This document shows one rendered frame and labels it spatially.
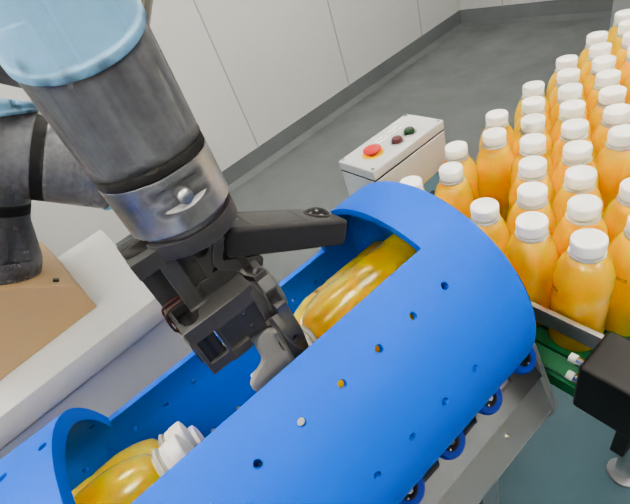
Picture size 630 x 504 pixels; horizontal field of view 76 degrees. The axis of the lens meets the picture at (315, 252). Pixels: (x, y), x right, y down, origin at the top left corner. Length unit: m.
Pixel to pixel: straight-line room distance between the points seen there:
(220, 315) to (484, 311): 0.24
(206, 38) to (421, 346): 3.11
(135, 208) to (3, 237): 0.40
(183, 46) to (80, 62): 3.02
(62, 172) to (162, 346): 0.28
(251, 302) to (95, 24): 0.20
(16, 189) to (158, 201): 0.40
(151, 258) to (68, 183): 0.35
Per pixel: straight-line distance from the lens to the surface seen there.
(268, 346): 0.36
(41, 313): 0.67
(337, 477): 0.35
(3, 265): 0.65
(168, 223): 0.27
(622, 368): 0.58
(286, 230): 0.32
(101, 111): 0.24
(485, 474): 0.65
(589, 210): 0.63
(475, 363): 0.41
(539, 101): 0.90
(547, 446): 1.62
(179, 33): 3.25
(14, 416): 0.65
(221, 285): 0.33
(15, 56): 0.25
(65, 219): 3.14
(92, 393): 0.68
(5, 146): 0.63
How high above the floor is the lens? 1.48
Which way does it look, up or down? 38 degrees down
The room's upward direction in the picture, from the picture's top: 23 degrees counter-clockwise
